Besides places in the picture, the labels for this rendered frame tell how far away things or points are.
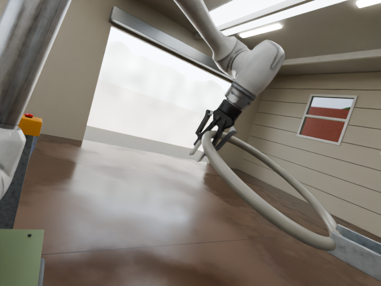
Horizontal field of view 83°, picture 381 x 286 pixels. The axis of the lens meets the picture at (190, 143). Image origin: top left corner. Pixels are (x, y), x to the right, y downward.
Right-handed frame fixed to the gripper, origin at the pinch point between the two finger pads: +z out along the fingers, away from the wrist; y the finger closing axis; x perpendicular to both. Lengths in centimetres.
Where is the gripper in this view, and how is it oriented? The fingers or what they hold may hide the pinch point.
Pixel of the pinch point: (199, 150)
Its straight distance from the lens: 78.1
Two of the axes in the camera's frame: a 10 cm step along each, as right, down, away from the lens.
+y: 7.0, 6.3, -3.4
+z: -5.4, 7.7, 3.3
